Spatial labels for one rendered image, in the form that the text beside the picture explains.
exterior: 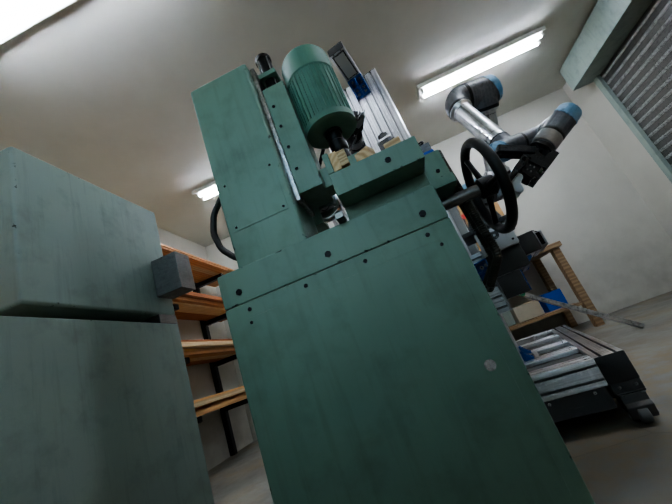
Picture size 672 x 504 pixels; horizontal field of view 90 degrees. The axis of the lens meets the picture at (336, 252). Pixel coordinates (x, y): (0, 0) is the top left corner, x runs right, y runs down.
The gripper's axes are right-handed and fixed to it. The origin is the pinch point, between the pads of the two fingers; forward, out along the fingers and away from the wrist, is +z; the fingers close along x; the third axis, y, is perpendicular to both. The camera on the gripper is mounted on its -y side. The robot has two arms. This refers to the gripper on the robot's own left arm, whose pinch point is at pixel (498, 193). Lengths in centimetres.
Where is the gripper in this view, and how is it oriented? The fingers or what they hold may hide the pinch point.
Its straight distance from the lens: 118.9
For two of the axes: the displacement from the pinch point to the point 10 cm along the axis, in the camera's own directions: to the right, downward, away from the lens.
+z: -6.1, 7.9, -0.3
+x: 2.4, 2.2, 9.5
